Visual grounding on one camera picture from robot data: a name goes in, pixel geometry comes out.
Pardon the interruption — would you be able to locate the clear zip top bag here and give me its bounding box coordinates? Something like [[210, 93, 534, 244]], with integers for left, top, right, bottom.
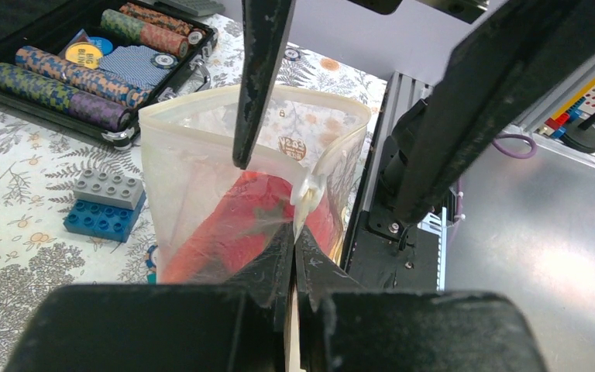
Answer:
[[139, 85, 371, 284]]

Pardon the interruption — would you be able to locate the loose poker chip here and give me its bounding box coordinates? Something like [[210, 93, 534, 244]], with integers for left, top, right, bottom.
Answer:
[[144, 245, 158, 273]]

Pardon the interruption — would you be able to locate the grey building baseplate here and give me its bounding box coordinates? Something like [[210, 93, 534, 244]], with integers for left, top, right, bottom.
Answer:
[[159, 0, 225, 17]]

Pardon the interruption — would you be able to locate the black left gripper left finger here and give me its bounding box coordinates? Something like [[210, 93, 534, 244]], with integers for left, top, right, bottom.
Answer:
[[5, 224, 294, 371]]

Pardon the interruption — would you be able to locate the poker chip near edge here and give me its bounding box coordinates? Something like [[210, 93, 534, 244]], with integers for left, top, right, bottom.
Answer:
[[284, 47, 301, 62]]

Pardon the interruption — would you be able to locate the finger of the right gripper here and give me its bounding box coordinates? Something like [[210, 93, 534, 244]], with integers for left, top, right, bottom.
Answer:
[[232, 0, 295, 170], [392, 1, 595, 224]]

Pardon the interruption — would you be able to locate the red toy tomato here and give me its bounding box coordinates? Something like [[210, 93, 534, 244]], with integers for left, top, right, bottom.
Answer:
[[161, 170, 341, 285]]

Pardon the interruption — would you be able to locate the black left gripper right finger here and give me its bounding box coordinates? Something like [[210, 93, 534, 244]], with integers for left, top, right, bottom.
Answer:
[[294, 229, 547, 371]]

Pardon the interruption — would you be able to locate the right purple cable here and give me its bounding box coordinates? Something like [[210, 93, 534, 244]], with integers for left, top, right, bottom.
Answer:
[[491, 133, 538, 160]]

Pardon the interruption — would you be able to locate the black poker chip case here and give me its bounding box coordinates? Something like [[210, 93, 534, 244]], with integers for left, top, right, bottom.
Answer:
[[0, 1, 218, 150]]

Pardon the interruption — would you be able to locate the blue toy brick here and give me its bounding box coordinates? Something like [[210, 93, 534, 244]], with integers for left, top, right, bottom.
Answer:
[[64, 169, 146, 243]]

